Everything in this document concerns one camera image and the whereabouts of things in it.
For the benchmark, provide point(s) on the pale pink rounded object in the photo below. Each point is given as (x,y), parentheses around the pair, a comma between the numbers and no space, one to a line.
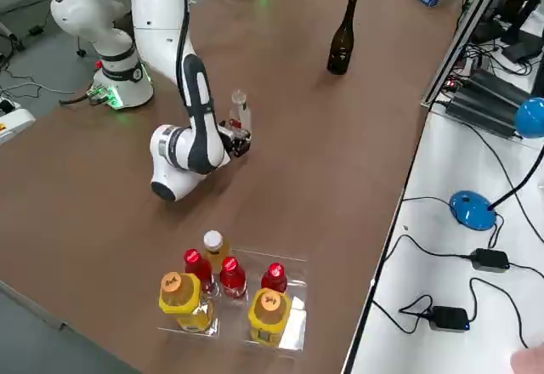
(531,363)

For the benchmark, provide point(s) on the large yellow drink bottle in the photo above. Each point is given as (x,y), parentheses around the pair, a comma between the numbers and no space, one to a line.
(183,302)
(270,319)

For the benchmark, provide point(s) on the dark glass bottle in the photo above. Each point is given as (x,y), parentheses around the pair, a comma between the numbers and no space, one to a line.
(340,47)

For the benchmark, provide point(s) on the white box yellow sticker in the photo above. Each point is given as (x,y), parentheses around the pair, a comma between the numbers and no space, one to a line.
(17,123)

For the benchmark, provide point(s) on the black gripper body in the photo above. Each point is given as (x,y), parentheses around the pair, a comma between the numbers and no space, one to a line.
(229,134)

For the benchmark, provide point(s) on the blue desk lamp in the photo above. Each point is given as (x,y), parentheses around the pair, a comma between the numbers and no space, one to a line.
(472,210)

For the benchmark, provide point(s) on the yellow juice bottle white cap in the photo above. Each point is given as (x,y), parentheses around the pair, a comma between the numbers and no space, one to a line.
(219,259)

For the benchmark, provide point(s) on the black monitor with stand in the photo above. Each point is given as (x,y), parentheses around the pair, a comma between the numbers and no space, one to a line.
(523,51)

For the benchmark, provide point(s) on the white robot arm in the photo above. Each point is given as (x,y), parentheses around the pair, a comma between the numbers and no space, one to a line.
(161,51)

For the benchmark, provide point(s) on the clear acrylic bottle shelf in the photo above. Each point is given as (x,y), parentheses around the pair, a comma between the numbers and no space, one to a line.
(293,331)

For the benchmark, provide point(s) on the red drink bottle red cap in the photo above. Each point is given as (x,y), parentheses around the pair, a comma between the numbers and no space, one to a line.
(233,278)
(197,268)
(274,278)

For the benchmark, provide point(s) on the long black power supply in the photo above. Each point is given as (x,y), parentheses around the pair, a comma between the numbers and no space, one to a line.
(484,115)
(501,89)

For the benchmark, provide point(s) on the clear drink bottle red label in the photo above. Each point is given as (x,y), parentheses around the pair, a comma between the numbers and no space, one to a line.
(240,110)

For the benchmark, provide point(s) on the small red circuit board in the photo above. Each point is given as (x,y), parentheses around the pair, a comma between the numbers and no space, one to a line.
(451,84)

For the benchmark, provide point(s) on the black power adapter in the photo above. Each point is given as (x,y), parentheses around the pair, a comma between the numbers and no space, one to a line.
(448,319)
(491,260)

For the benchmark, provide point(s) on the aluminium frame post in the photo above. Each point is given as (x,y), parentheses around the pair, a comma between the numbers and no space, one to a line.
(461,38)

